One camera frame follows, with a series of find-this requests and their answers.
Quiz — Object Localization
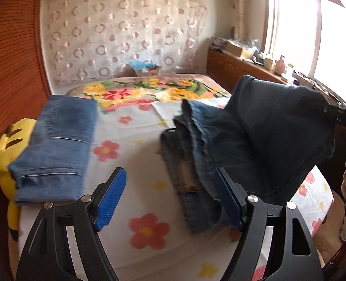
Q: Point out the light blue denim pants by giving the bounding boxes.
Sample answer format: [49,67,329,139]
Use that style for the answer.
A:
[8,95,97,206]

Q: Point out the dark blue denim pants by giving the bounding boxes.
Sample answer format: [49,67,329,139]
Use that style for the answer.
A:
[160,75,336,233]

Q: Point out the white flower bed sheet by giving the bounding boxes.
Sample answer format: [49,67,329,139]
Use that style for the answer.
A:
[17,101,333,280]

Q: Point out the pink bottle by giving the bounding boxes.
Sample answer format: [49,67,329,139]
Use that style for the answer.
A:
[274,55,286,75]

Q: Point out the white cup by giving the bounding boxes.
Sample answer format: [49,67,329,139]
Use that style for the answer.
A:
[264,57,275,71]

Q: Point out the floral blanket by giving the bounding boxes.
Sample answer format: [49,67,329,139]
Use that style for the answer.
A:
[67,74,230,114]

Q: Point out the yellow plush toy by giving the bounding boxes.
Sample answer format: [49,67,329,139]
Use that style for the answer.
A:
[0,118,37,242]

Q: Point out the cardboard box on sideboard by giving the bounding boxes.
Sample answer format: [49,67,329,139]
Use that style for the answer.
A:
[225,41,254,59]

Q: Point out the wooden sideboard cabinet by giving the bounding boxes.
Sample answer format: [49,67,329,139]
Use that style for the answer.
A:
[206,49,287,93]

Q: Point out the wooden slatted wardrobe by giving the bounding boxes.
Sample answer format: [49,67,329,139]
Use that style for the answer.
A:
[0,0,52,270]

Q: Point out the pink circle pattern curtain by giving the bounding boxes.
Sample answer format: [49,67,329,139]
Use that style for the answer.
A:
[41,0,207,87]

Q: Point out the side window curtain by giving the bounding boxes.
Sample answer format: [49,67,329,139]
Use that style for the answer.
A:
[232,0,247,42]

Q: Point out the window with wooden frame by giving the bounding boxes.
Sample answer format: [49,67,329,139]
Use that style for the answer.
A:
[265,0,346,103]

